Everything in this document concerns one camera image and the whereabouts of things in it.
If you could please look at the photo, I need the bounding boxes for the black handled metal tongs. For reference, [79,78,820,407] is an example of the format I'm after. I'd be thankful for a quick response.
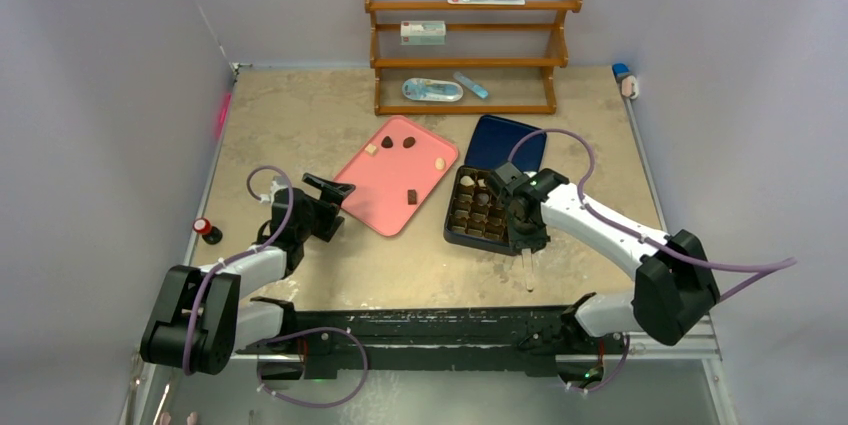
[521,248,535,292]

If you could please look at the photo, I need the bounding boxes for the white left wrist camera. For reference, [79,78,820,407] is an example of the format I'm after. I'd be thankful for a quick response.
[259,176,289,204]

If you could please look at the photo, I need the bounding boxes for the white green small box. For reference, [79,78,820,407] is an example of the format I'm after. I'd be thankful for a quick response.
[400,21,447,46]

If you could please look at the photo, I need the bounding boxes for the light blue small tube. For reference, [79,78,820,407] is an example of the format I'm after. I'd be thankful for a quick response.
[453,72,489,100]

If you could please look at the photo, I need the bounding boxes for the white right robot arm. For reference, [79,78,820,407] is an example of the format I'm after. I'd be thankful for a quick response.
[485,162,720,352]

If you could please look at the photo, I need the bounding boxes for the light blue oval package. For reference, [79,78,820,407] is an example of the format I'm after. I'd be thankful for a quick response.
[402,78,464,103]

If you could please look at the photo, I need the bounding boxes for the blue white corner device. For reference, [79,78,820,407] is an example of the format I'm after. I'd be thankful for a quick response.
[611,63,640,100]

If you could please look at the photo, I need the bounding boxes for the dark blue tin lid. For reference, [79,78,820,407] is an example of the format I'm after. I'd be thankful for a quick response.
[464,115,547,172]

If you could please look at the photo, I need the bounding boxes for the red black button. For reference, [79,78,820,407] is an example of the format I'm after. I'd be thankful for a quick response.
[192,217,223,245]

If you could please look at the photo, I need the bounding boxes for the wooden shelf rack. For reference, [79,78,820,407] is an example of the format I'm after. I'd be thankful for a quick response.
[364,0,584,115]

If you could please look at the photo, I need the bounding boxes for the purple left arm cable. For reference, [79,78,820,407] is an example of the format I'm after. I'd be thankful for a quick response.
[182,165,370,409]

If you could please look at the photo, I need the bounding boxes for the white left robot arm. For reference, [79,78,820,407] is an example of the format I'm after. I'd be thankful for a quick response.
[139,172,356,375]

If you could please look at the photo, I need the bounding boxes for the pink plastic tray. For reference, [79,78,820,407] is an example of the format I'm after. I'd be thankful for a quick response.
[334,116,459,237]

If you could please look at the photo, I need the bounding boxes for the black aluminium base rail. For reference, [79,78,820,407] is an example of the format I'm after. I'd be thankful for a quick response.
[135,305,720,384]

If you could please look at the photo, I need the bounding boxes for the blue chocolate tin box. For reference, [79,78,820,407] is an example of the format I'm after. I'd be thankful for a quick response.
[443,165,517,256]

